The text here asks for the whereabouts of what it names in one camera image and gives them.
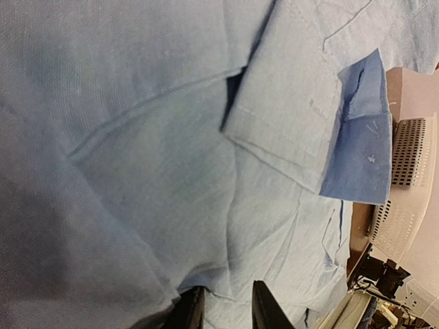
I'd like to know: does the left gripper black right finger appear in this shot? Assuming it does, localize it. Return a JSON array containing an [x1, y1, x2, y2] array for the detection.
[[252, 280, 292, 329]]

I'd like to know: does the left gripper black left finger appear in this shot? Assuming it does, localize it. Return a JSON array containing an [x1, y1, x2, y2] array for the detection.
[[164, 287, 205, 329]]

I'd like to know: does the light blue long sleeve shirt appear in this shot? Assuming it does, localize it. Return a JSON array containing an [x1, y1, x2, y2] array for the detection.
[[1, 1, 438, 328]]

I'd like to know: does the white plastic basket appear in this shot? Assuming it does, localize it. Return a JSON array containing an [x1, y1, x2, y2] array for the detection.
[[369, 114, 438, 264]]

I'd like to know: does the aluminium front rail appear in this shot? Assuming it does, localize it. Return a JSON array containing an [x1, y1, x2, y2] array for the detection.
[[314, 291, 372, 329]]

